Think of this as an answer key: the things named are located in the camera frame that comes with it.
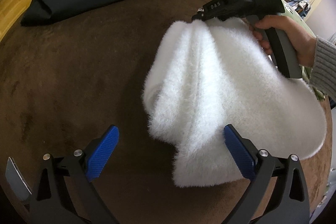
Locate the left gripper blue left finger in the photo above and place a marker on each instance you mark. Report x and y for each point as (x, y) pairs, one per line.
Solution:
(51, 202)

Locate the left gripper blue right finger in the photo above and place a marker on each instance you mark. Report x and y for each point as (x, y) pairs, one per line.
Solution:
(289, 202)

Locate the white fuzzy sweater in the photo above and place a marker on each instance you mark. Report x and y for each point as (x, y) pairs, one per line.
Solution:
(207, 75)

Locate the blue clothes pile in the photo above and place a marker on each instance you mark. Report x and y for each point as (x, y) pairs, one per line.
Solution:
(302, 7)

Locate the person's right hand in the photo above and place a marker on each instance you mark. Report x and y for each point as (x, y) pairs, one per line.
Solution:
(303, 42)

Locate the grey knit right sleeve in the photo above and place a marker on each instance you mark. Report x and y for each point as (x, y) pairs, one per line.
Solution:
(323, 73)

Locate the brown bed blanket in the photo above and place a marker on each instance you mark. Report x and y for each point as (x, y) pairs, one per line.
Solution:
(64, 84)

